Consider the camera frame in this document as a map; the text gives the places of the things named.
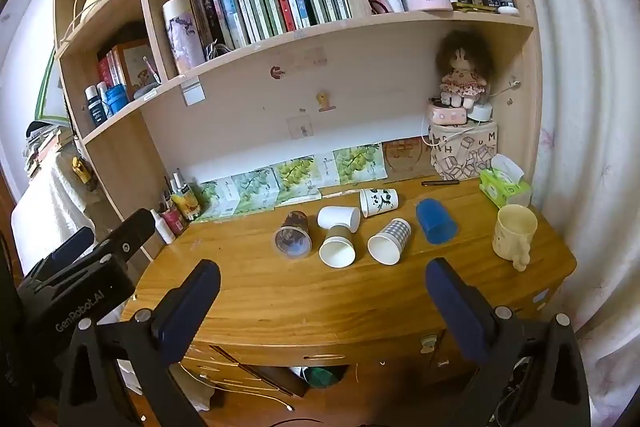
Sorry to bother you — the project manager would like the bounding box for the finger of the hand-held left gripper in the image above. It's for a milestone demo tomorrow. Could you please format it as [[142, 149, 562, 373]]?
[[22, 226, 96, 283], [95, 208, 156, 265]]

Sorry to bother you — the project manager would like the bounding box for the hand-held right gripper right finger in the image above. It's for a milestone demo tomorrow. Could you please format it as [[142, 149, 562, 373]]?
[[426, 257, 594, 427]]

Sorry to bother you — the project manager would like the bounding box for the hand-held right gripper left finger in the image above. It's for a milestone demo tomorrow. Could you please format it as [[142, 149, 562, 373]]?
[[57, 259, 221, 427]]

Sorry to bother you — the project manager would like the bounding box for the blue plastic cup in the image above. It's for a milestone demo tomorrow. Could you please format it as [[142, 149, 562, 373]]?
[[416, 198, 458, 245]]

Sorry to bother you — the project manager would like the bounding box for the blue checked paper cup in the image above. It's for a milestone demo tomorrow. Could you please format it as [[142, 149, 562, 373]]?
[[367, 218, 412, 266]]

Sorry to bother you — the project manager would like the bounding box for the dark printed cup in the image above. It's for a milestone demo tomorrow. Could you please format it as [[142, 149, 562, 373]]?
[[272, 210, 313, 261]]

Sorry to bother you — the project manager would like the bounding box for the brown paper cup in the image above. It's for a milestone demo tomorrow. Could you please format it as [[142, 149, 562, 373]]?
[[319, 226, 357, 269]]

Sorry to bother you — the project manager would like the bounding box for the white cup with black print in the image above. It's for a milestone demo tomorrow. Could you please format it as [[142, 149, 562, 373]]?
[[359, 188, 399, 219]]

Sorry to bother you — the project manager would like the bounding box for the plain white paper cup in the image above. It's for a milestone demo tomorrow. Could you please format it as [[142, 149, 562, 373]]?
[[317, 206, 361, 233]]

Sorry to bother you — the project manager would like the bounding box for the small white bottle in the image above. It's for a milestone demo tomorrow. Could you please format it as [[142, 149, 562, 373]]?
[[150, 209, 176, 245]]

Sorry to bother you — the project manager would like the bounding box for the white cloth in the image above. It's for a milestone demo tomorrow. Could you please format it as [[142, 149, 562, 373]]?
[[11, 152, 97, 260]]

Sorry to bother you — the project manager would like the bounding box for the small spray bottle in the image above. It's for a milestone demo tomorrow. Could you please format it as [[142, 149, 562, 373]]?
[[164, 167, 186, 208]]

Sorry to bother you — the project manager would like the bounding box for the gold figurine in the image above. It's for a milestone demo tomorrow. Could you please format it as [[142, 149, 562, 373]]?
[[72, 157, 96, 188]]

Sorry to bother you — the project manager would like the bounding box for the grape print tissue pack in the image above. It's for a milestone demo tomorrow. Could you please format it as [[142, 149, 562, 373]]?
[[332, 144, 386, 186], [270, 155, 341, 200], [232, 167, 279, 215], [196, 179, 241, 222]]

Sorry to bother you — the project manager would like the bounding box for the cream ceramic mug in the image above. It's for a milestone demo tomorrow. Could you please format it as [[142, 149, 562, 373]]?
[[492, 204, 538, 272]]

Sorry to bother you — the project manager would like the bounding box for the stack of books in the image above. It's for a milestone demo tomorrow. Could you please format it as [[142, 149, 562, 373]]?
[[22, 121, 77, 178]]

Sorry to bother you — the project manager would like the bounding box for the dark bottle with white cap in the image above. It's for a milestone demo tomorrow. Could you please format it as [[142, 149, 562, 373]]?
[[84, 85, 109, 127]]

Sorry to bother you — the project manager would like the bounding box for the green tissue box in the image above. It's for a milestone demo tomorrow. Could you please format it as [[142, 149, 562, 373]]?
[[479, 154, 533, 208]]

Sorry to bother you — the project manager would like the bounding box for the blue jar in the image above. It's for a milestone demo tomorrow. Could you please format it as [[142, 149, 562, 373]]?
[[106, 84, 130, 116]]

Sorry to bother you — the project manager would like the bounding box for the green bag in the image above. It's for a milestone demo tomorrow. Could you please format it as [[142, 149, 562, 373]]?
[[304, 366, 342, 389]]

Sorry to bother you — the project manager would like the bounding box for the green framed picture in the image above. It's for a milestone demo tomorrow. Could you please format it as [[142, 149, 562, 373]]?
[[34, 51, 69, 126]]

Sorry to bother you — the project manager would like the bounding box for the letter patterned box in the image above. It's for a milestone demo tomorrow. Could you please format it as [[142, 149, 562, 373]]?
[[428, 119, 499, 180]]

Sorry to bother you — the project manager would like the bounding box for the brown printed paper bag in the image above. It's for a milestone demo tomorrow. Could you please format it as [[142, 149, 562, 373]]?
[[382, 138, 434, 180]]

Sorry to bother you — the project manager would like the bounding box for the row of red books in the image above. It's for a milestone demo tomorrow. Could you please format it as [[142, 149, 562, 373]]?
[[96, 39, 162, 102]]

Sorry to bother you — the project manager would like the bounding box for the pink box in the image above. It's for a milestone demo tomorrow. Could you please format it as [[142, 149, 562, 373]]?
[[427, 99, 474, 126]]

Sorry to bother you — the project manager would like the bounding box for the white flask with purple print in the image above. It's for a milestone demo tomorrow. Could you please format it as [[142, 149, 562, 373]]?
[[162, 0, 206, 76]]

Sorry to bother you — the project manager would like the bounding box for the white curtain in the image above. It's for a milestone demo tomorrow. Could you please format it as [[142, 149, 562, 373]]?
[[500, 0, 640, 413]]

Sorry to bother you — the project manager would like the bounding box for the curly haired doll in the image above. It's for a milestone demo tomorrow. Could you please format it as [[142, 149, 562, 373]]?
[[433, 31, 497, 110]]

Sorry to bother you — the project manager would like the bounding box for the wooden bookshelf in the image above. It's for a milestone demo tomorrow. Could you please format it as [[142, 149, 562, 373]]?
[[50, 0, 544, 260]]

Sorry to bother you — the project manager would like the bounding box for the white cable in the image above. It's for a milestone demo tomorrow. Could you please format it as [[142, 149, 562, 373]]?
[[179, 361, 297, 411]]

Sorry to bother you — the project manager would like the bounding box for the beige rope handle bag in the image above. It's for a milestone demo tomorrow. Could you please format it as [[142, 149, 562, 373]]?
[[71, 0, 117, 34]]

